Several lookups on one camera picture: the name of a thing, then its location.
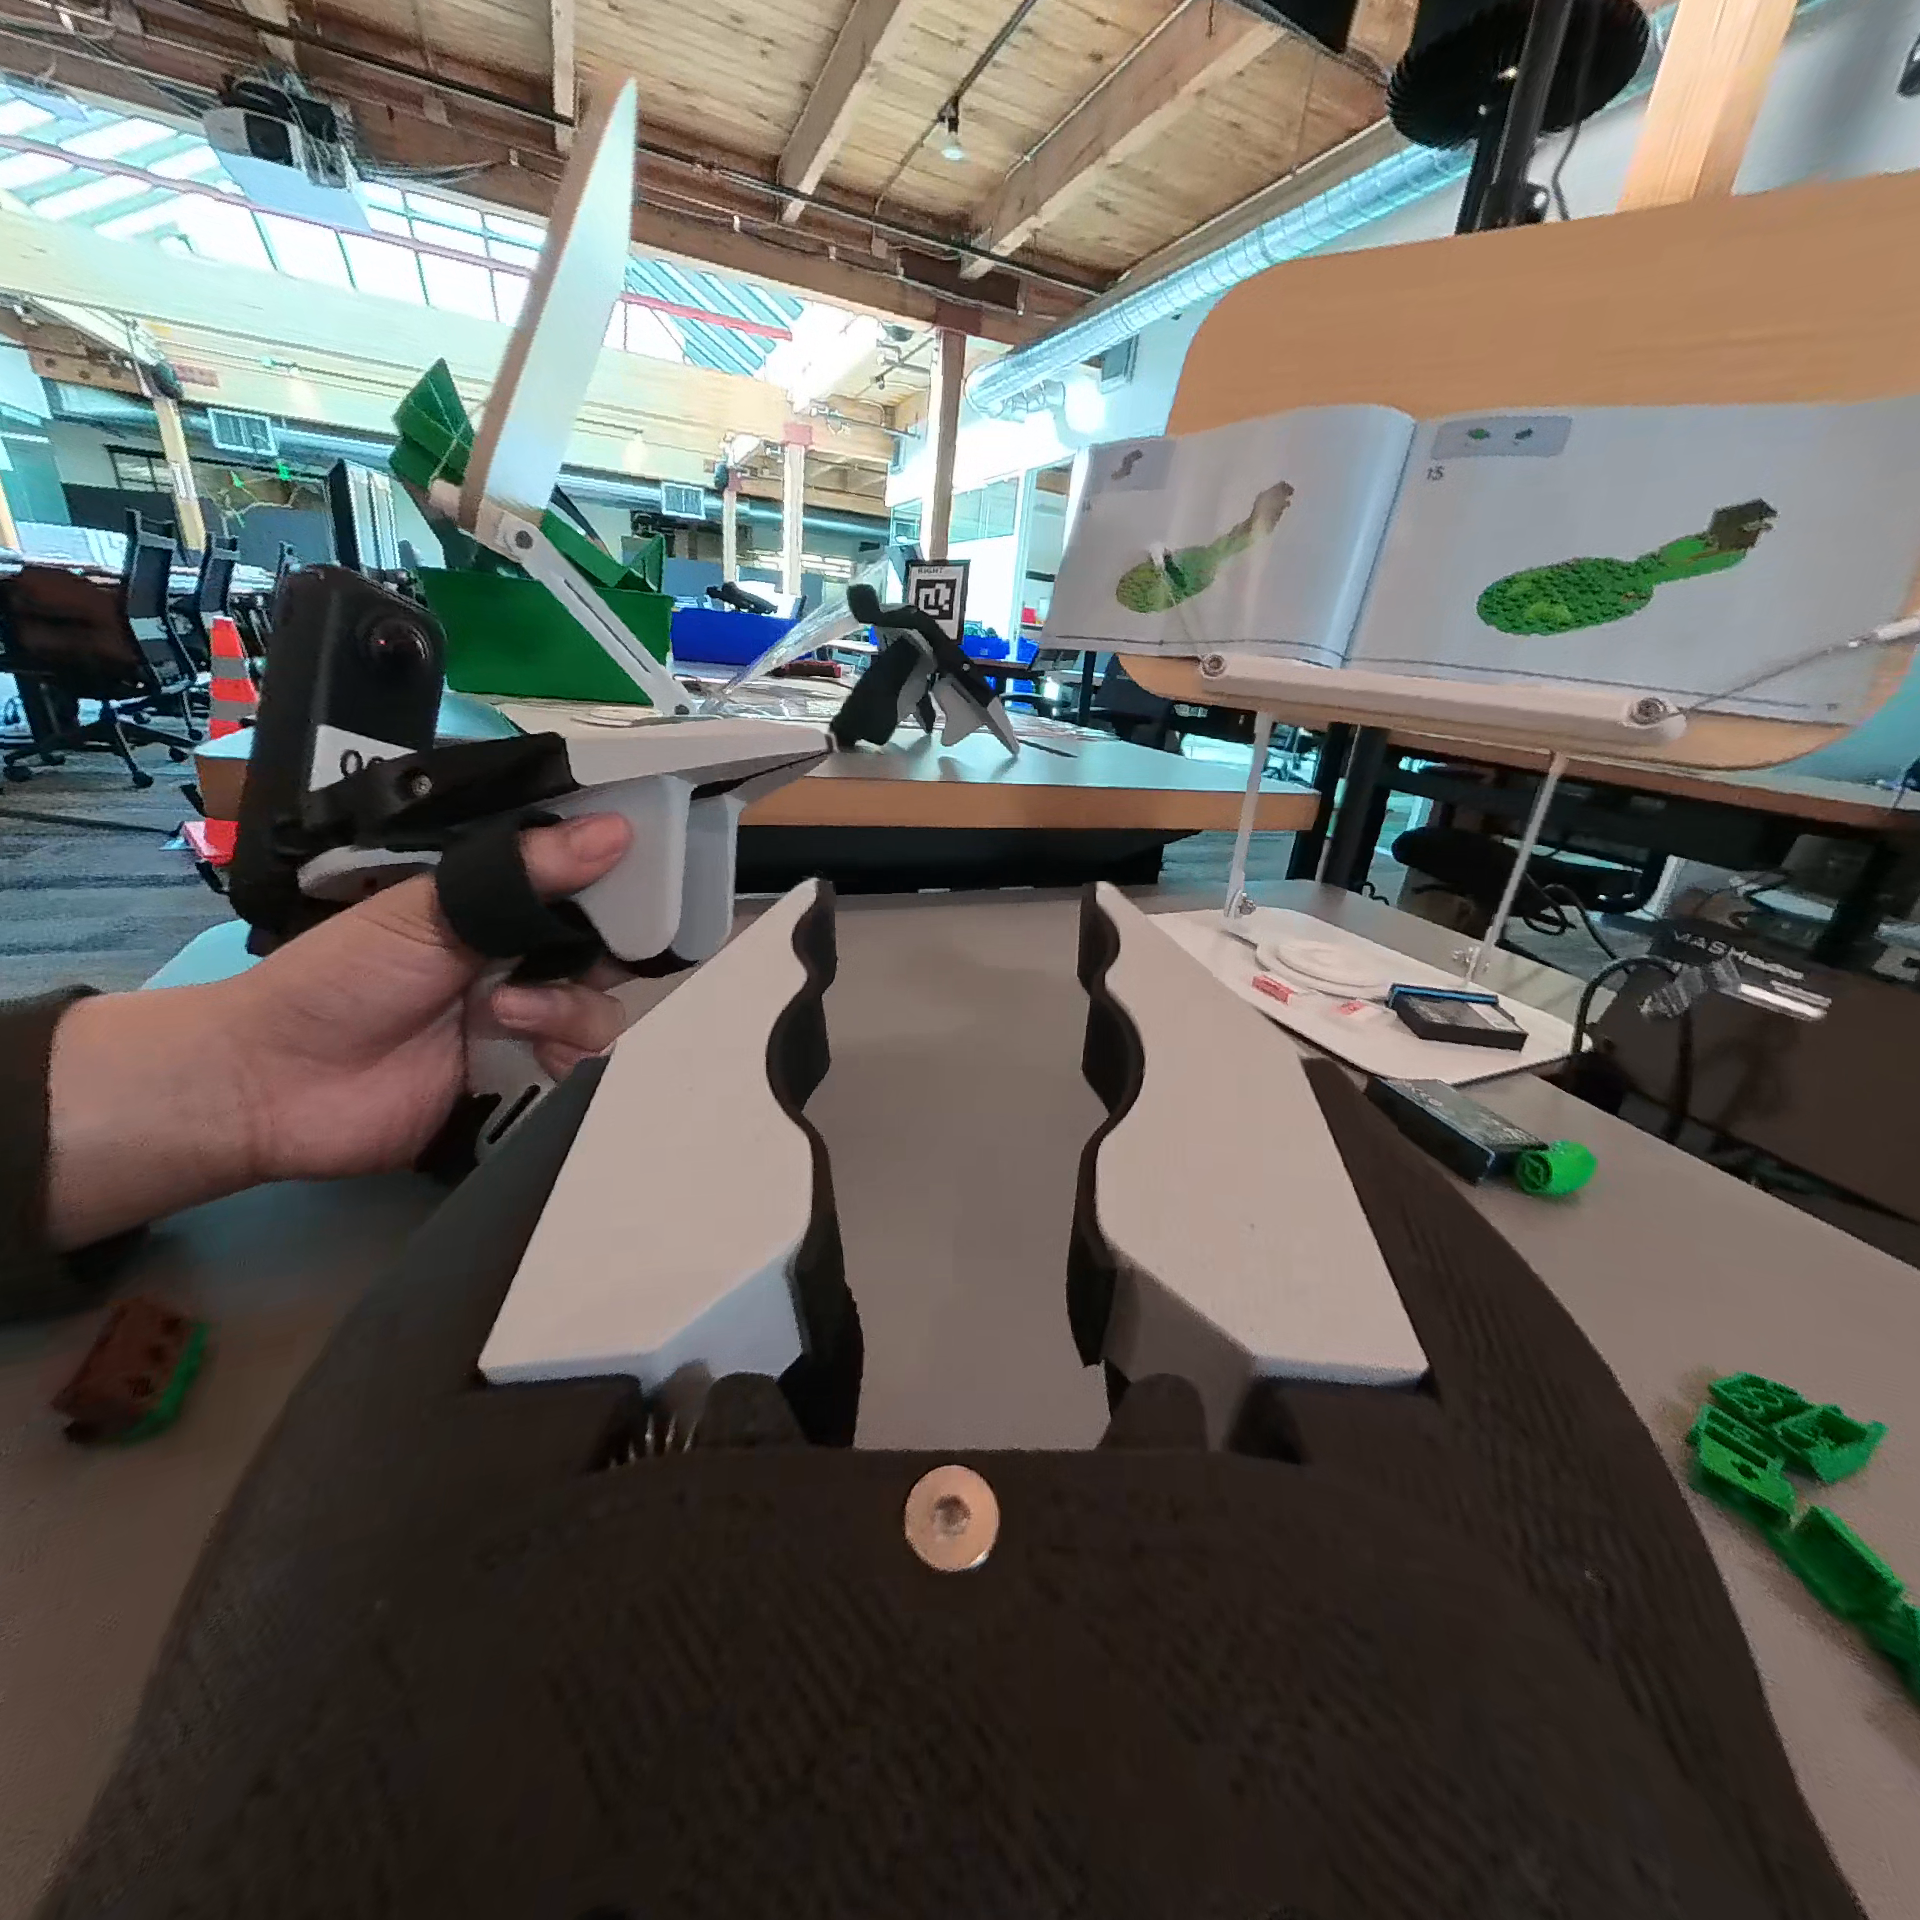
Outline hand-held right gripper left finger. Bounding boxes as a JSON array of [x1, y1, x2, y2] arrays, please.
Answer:
[[476, 877, 868, 1446]]

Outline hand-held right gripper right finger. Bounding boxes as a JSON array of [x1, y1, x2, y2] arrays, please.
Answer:
[[1066, 877, 1431, 1402]]

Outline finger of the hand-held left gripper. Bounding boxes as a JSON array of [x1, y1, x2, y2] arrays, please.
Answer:
[[569, 729, 837, 965], [683, 751, 822, 965]]

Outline brown and green brick assembly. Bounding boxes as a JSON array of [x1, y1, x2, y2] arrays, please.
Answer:
[[52, 1295, 211, 1450]]

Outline person's left forearm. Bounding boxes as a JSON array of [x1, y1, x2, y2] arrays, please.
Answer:
[[0, 984, 99, 1324]]

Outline wood edged office desk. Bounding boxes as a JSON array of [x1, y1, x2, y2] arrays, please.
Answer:
[[193, 718, 1327, 888]]

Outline wooden top desk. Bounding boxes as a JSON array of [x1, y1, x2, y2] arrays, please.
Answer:
[[1320, 733, 1920, 843]]

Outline person's left hand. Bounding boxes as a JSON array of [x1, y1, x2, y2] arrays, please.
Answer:
[[52, 810, 634, 1250]]

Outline orange traffic cone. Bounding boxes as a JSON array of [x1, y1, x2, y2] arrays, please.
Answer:
[[202, 609, 261, 742]]

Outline blue storage bin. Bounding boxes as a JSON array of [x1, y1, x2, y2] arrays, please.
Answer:
[[669, 602, 842, 667]]

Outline green storage bin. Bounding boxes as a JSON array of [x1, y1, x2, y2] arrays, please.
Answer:
[[417, 509, 678, 710]]

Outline black box with blue edge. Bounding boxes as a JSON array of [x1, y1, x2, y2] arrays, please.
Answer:
[[1360, 1074, 1549, 1188]]

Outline idle gripper with tag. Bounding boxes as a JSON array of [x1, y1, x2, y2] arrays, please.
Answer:
[[829, 556, 1026, 756]]

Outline green baseplate stack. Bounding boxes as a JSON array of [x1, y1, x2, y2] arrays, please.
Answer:
[[393, 356, 486, 491]]

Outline flat black box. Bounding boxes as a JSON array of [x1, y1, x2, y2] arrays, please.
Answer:
[[1387, 984, 1531, 1051]]

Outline white tilted stand board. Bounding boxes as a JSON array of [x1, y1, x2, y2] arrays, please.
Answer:
[[457, 77, 709, 720]]

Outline black equipment case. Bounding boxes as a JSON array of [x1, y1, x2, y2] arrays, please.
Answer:
[[1591, 900, 1920, 1224]]

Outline grey projector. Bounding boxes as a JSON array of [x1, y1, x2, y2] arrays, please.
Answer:
[[202, 82, 352, 172]]

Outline scattered small green bricks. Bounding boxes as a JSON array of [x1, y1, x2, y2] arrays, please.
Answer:
[[1684, 1369, 1920, 1688]]

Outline instruction booklet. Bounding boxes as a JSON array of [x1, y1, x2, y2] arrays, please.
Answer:
[[1042, 403, 1920, 718]]

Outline wooden booklet stand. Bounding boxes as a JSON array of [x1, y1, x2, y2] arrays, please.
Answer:
[[1146, 172, 1920, 1089]]

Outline silver air duct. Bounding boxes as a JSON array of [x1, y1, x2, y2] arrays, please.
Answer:
[[965, 139, 1485, 421]]

